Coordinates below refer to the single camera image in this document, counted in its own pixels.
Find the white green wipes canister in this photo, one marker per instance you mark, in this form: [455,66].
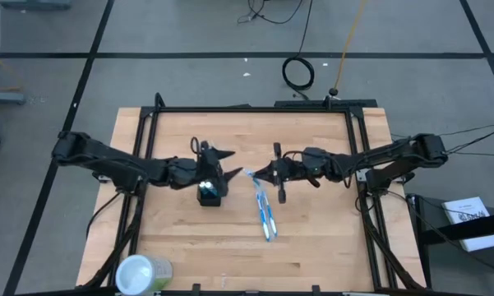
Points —
[139,275]

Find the black power strip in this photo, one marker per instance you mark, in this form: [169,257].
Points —
[304,103]

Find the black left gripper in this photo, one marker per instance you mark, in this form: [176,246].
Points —
[209,164]

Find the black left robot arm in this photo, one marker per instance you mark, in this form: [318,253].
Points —
[115,162]

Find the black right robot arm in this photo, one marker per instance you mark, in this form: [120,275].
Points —
[386,156]

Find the grey table foot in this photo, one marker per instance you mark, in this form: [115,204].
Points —
[35,3]
[4,97]

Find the blue plastic cups stack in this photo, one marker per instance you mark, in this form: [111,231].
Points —
[211,188]

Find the white printed booklet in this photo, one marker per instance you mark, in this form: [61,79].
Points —
[460,207]

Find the blue mouthwash bottle white cap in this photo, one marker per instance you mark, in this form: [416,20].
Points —
[204,187]

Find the black side stand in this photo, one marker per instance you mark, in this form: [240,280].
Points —
[456,230]

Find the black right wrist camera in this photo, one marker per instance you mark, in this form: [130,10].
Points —
[314,160]

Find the black aluminium rig frame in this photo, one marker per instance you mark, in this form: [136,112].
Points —
[250,109]

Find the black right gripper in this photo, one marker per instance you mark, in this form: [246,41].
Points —
[287,168]

